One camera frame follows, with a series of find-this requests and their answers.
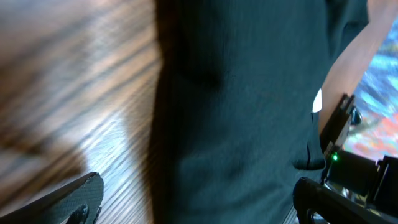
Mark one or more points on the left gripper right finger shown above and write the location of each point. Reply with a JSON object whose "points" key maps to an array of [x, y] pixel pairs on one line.
{"points": [[310, 197]]}

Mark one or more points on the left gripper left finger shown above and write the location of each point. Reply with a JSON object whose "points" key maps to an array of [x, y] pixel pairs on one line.
{"points": [[77, 202]]}

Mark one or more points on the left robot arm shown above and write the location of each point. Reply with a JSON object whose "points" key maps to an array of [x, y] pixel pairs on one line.
{"points": [[342, 164]]}

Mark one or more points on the folded light blue t-shirt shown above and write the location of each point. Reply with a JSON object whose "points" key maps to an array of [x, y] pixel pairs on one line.
{"points": [[376, 100]]}

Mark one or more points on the black t-shirt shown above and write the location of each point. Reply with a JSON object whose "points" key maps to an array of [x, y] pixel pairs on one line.
{"points": [[236, 127]]}

